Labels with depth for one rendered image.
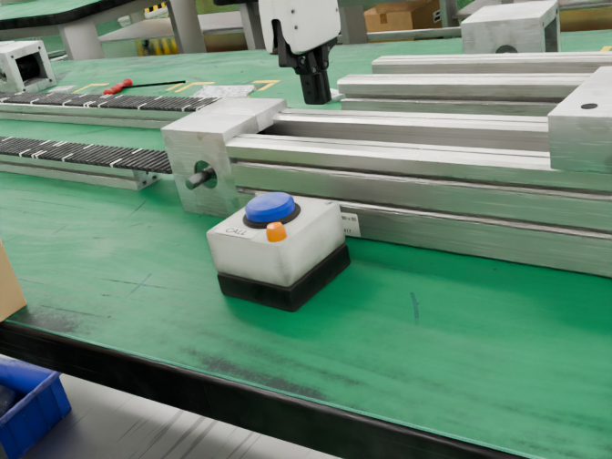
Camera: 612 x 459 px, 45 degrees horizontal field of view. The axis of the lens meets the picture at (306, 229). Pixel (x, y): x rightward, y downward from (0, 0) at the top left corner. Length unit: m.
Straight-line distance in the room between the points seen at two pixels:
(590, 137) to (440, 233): 0.15
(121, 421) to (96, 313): 0.86
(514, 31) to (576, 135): 0.47
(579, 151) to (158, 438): 1.06
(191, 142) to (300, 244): 0.23
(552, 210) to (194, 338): 0.28
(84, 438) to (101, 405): 0.09
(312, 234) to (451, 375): 0.16
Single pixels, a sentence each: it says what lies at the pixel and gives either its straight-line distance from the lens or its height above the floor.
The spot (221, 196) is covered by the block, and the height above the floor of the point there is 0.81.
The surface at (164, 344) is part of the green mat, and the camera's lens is 0.59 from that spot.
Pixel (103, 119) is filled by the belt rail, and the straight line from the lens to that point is 1.26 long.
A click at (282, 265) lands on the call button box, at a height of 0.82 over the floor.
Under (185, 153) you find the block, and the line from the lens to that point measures 0.77.
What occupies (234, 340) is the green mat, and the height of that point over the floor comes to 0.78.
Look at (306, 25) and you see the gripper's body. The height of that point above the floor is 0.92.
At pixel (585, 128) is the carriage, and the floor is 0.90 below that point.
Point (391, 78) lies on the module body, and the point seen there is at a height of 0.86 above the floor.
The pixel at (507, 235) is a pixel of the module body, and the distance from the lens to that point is 0.59.
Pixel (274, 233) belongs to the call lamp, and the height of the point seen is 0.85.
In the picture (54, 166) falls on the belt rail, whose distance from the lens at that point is 1.04.
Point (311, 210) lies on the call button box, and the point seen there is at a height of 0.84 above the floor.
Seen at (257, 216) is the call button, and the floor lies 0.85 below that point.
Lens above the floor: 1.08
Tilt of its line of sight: 25 degrees down
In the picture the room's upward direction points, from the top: 12 degrees counter-clockwise
